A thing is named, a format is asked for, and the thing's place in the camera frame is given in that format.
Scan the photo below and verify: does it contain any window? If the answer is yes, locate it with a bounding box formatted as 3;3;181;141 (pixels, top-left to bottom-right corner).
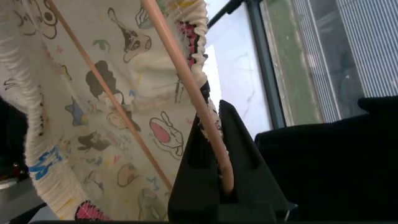
245;0;398;130

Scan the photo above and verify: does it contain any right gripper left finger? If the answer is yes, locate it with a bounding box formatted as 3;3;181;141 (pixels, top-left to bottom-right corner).
167;113;223;222

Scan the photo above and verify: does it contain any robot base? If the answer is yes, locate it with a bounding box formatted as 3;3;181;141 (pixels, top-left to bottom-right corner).
0;96;47;224

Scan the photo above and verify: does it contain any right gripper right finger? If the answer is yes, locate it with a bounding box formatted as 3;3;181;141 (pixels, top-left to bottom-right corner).
218;99;290;222

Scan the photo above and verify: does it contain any black garment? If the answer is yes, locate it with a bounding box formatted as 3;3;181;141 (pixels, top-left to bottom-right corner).
254;95;398;222

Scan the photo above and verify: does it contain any cream printed garment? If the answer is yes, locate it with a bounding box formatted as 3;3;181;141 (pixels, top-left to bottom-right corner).
0;0;230;222

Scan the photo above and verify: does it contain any pink clothes hanger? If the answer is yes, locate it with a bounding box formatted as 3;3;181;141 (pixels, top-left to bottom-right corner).
46;0;235;195

